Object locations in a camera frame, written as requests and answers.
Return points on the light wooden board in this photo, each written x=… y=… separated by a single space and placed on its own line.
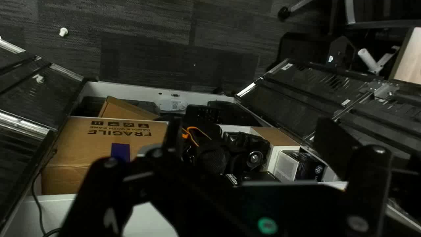
x=410 y=57

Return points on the grey tool box, black trays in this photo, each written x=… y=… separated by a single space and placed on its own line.
x=303 y=96

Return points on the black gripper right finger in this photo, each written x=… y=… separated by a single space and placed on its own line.
x=369 y=185

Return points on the cardboard box with fragile print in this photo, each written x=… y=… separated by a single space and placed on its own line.
x=84 y=149

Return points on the white plastic roll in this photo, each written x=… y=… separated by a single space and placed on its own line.
x=370 y=59

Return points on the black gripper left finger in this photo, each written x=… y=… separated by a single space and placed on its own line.
x=99 y=198

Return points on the small white cap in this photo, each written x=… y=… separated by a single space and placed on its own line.
x=64 y=32

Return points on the small blue tag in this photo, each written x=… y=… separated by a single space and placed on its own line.
x=120 y=152

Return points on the black tripod leg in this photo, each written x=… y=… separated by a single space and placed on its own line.
x=291 y=8

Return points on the white box with mesh side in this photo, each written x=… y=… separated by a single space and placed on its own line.
x=285 y=165

